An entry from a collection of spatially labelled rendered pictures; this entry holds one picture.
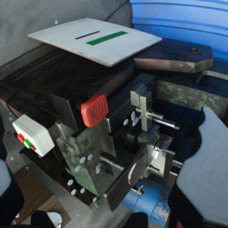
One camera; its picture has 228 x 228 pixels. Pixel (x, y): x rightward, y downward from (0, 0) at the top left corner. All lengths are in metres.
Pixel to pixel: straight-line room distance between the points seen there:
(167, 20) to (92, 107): 1.41
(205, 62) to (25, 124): 0.71
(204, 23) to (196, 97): 0.97
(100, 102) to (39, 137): 0.19
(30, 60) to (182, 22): 1.20
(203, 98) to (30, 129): 0.60
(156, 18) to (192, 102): 1.13
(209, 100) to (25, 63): 0.93
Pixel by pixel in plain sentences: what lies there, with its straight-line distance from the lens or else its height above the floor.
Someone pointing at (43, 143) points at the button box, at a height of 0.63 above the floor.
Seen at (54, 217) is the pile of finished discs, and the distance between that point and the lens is 1.24.
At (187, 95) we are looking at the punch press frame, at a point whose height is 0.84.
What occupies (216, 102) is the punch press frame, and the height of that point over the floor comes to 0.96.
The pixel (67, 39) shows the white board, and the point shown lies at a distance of 0.95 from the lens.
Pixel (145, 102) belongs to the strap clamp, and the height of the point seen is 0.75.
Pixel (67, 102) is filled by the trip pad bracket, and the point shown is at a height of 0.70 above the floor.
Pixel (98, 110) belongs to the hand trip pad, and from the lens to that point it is 0.40.
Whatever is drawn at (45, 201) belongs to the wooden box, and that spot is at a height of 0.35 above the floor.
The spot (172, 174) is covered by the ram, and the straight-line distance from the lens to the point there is 0.63.
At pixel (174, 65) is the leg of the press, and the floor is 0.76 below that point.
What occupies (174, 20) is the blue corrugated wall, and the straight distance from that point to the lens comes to 1.68.
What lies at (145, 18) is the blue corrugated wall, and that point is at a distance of 1.79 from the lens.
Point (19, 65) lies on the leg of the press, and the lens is 1.08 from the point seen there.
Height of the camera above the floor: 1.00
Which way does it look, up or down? 32 degrees down
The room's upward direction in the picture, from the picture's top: 110 degrees clockwise
